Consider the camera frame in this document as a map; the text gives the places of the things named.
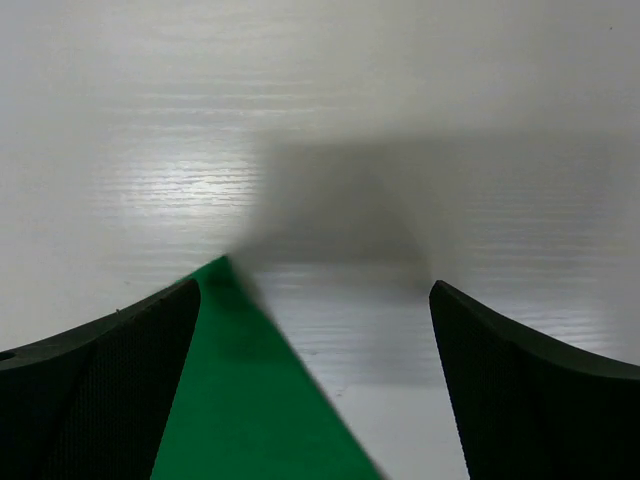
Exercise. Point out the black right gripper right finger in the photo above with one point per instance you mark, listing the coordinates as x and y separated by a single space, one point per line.
528 406

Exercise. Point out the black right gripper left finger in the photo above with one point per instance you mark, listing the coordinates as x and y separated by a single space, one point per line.
93 402

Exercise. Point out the green t shirt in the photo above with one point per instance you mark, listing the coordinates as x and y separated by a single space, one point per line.
246 406

